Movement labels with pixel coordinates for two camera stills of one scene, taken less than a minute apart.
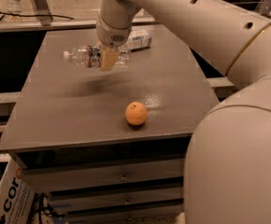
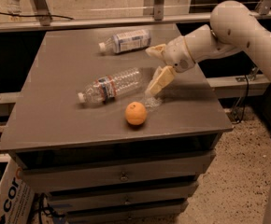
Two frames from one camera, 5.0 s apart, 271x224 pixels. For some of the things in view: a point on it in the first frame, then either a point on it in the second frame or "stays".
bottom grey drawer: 149,216 stays
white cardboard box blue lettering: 14,198 stays
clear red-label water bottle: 90,56 -> 106,89
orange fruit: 135,113 stays
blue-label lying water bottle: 138,39 stays
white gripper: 111,35 -> 177,54
